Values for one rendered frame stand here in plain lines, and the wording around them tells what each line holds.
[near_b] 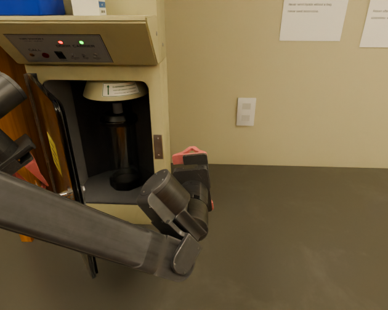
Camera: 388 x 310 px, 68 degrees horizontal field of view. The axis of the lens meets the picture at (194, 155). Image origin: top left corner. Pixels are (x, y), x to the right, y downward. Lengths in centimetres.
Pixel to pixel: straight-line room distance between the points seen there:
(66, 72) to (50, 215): 46
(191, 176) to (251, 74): 67
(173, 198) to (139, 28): 32
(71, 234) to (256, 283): 50
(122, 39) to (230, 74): 59
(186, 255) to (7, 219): 24
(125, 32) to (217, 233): 58
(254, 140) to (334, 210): 41
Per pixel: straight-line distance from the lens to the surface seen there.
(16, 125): 86
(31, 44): 71
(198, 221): 48
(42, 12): 65
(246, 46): 112
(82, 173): 99
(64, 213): 38
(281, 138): 124
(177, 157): 56
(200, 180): 55
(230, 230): 89
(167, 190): 44
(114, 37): 62
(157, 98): 72
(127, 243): 41
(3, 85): 60
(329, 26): 118
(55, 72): 78
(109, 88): 77
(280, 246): 86
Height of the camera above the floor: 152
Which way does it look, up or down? 27 degrees down
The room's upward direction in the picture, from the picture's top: straight up
